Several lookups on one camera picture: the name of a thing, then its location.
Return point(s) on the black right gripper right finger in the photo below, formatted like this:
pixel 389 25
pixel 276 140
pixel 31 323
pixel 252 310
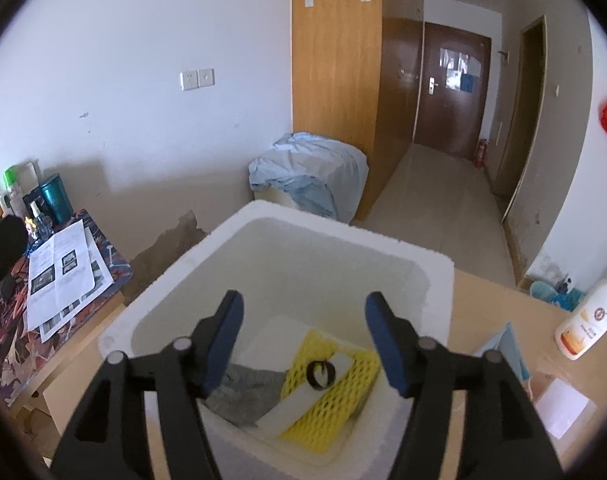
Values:
pixel 421 370

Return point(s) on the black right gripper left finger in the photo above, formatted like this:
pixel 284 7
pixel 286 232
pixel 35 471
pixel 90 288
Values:
pixel 189 370

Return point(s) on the grey knitted sock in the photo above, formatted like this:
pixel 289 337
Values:
pixel 245 395

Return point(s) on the white foam strip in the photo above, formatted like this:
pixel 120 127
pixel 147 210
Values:
pixel 320 377

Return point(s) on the blue surgical face mask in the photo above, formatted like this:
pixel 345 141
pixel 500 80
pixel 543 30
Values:
pixel 505 342

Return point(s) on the clear plastic packet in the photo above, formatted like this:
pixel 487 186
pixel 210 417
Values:
pixel 563 409

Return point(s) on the white foam box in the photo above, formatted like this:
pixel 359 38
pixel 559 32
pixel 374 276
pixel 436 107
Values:
pixel 295 271

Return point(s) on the printed paper sheets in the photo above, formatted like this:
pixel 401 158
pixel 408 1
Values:
pixel 66 274

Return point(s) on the patterned side table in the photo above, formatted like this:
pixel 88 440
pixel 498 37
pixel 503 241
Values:
pixel 24 358

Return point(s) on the white lotion pump bottle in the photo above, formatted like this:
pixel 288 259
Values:
pixel 587 324

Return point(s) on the teal cup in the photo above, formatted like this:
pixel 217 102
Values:
pixel 56 198

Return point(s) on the red fire extinguisher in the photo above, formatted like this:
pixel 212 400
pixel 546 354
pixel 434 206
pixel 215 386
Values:
pixel 480 154

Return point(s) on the blue cloth covered bin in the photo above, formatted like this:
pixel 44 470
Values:
pixel 321 175

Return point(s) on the green capped spray bottle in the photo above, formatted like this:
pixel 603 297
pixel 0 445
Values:
pixel 14 194

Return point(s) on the brown entrance door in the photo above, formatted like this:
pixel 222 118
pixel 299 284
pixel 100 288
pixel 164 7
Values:
pixel 454 90

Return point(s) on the wooden wardrobe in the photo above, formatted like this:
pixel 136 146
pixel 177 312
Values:
pixel 355 78

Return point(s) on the white wall switch pair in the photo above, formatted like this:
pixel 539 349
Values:
pixel 196 79

